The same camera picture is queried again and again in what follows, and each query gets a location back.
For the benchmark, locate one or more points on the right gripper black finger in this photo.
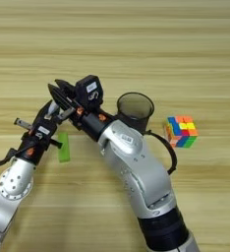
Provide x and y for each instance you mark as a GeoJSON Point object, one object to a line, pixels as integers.
{"type": "Point", "coordinates": [68, 88]}
{"type": "Point", "coordinates": [62, 100]}

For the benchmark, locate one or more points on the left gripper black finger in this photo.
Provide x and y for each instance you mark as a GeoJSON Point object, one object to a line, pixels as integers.
{"type": "Point", "coordinates": [45, 111]}
{"type": "Point", "coordinates": [58, 118]}

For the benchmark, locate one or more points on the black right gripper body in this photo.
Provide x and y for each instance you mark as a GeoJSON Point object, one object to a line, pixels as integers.
{"type": "Point", "coordinates": [92, 124]}

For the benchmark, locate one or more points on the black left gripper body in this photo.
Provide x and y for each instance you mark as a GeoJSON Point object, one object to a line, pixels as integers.
{"type": "Point", "coordinates": [33, 149]}

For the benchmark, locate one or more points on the multicoloured puzzle cube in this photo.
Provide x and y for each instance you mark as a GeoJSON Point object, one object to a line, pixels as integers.
{"type": "Point", "coordinates": [182, 131]}

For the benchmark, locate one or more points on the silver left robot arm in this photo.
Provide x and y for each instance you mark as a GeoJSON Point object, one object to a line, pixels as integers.
{"type": "Point", "coordinates": [12, 187]}

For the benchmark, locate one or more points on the left gripper's small black box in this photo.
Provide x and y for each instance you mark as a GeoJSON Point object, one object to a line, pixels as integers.
{"type": "Point", "coordinates": [43, 130]}

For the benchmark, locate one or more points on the gripper's small black box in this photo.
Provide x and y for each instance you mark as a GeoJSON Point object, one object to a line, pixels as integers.
{"type": "Point", "coordinates": [43, 130]}
{"type": "Point", "coordinates": [89, 90]}

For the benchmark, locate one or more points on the right gripper's small black box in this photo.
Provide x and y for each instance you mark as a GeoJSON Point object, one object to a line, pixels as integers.
{"type": "Point", "coordinates": [89, 90]}

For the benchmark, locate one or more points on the green eraser block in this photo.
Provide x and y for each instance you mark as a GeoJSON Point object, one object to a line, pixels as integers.
{"type": "Point", "coordinates": [64, 151]}

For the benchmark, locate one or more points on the black mesh pen cup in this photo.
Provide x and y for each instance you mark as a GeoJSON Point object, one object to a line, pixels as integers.
{"type": "Point", "coordinates": [135, 106]}

